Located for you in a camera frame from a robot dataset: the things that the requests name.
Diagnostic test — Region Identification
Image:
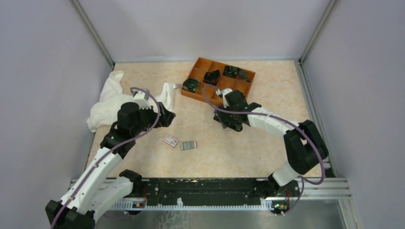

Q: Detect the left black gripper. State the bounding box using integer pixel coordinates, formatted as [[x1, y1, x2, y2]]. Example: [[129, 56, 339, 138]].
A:
[[131, 102, 175, 137]]

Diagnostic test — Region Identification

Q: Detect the red white staple box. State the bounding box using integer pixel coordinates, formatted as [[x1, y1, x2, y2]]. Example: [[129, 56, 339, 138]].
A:
[[163, 135, 179, 148]]

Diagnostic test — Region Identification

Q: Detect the silver staple strip tray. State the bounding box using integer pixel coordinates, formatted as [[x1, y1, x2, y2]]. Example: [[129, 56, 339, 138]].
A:
[[181, 141, 197, 151]]

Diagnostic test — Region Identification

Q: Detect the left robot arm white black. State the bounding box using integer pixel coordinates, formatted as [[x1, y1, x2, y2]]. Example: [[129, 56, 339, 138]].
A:
[[45, 100, 176, 229]]

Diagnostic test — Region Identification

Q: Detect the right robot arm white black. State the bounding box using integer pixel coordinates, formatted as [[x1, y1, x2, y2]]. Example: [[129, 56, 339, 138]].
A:
[[213, 88, 329, 197]]

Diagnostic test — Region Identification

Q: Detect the orange compartment tray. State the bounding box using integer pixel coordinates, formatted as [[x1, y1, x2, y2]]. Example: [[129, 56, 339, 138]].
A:
[[181, 57, 256, 106]]

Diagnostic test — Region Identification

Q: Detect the white crumpled towel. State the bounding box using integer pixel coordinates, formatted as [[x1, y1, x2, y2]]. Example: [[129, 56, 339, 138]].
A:
[[86, 71, 180, 133]]

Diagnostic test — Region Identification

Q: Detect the dark rolled tape top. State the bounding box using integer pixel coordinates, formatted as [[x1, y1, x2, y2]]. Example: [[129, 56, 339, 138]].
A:
[[223, 65, 250, 83]]

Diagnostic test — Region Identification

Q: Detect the black rolled tape red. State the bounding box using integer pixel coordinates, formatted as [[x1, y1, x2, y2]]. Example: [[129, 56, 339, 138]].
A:
[[203, 70, 221, 86]]

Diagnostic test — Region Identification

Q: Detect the dark rolled tape green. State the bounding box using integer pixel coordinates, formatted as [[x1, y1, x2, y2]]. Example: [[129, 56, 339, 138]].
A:
[[182, 78, 201, 93]]

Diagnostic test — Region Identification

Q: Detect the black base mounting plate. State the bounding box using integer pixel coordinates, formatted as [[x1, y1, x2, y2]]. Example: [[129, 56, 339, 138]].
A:
[[127, 178, 299, 207]]

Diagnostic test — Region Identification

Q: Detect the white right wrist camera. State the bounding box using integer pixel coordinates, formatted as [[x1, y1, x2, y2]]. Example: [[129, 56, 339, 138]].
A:
[[215, 88, 233, 108]]

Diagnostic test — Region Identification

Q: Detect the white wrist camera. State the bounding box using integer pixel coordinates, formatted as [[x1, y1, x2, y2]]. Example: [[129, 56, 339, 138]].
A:
[[215, 88, 233, 108], [133, 89, 152, 110]]

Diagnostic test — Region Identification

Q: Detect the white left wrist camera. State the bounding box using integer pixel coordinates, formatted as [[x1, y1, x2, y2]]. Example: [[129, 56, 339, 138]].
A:
[[133, 89, 152, 110]]

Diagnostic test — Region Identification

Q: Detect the aluminium frame rail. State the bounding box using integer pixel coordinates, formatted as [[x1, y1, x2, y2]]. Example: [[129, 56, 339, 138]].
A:
[[64, 177, 352, 211]]

